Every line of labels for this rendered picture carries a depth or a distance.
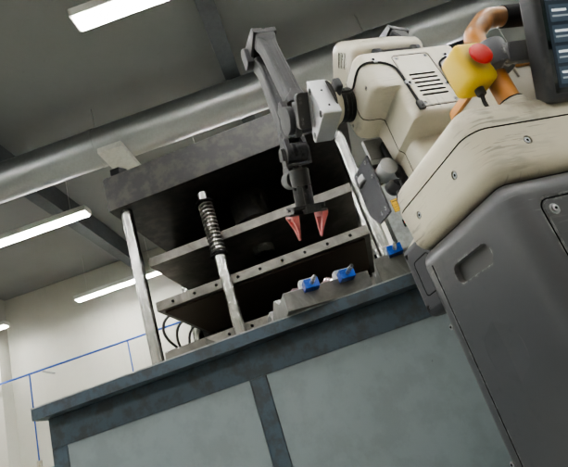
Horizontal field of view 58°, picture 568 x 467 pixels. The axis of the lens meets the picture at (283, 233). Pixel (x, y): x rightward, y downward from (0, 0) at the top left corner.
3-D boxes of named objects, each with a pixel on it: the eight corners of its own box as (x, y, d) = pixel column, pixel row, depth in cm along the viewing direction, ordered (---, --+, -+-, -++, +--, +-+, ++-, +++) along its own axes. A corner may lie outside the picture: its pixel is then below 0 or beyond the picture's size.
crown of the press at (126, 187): (373, 180, 238) (330, 80, 260) (120, 275, 248) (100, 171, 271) (378, 236, 315) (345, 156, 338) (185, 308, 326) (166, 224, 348)
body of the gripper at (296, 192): (286, 214, 150) (282, 190, 150) (318, 208, 153) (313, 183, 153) (293, 213, 144) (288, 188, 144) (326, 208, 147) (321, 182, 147)
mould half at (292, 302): (373, 287, 146) (360, 253, 150) (288, 311, 141) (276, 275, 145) (341, 329, 192) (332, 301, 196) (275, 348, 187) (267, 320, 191)
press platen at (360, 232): (370, 233, 240) (366, 223, 242) (157, 311, 249) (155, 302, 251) (375, 272, 308) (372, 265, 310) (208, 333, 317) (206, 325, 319)
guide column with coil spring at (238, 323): (280, 454, 212) (205, 190, 260) (268, 459, 212) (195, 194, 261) (283, 453, 217) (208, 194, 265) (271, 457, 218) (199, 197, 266)
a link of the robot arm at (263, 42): (243, 18, 153) (274, 16, 156) (240, 56, 164) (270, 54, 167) (292, 120, 130) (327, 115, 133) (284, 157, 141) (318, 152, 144)
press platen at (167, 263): (351, 191, 252) (348, 182, 254) (149, 267, 261) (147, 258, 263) (360, 235, 317) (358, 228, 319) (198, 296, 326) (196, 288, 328)
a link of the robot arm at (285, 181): (281, 147, 144) (309, 143, 147) (270, 153, 155) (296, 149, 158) (288, 189, 145) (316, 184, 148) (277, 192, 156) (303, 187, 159)
